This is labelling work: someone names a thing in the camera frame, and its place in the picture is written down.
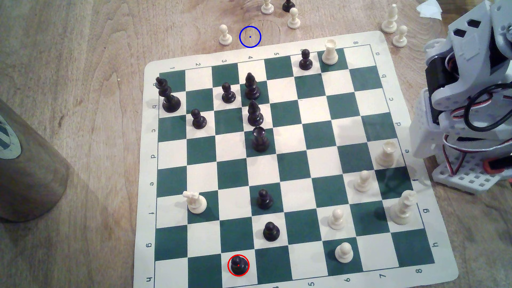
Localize white chess king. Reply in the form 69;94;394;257
389;190;418;226

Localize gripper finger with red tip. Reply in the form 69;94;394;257
483;159;505;173

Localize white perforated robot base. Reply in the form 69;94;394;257
432;152;512;195

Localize white chess knight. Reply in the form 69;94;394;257
182;191;208;214

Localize black chess king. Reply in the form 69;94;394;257
155;76;182;114

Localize white chess rook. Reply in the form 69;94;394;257
375;141;398;169
322;38;339;65

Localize white chess bishop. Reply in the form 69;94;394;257
381;4;398;34

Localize black chess rook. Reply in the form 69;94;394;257
252;126;270;153

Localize black chess bishop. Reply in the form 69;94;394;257
247;100;265;127
244;72;261;101

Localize black chess pawn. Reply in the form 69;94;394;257
230;256;247;276
263;222;281;242
191;108;208;130
222;82;237;105
299;49;314;71
257;189;274;210

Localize white paper scrap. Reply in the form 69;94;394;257
416;0;443;21

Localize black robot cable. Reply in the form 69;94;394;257
463;84;512;133

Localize white chess pawn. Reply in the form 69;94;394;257
328;208;346;230
219;24;233;46
392;25;409;48
287;7;301;30
334;242;354;264
354;170;372;193

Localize brown cylinder with round logo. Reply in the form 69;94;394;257
0;99;70;223

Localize green white chess board mat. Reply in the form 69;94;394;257
133;31;459;288

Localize red white servo wires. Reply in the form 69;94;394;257
442;134;469;177

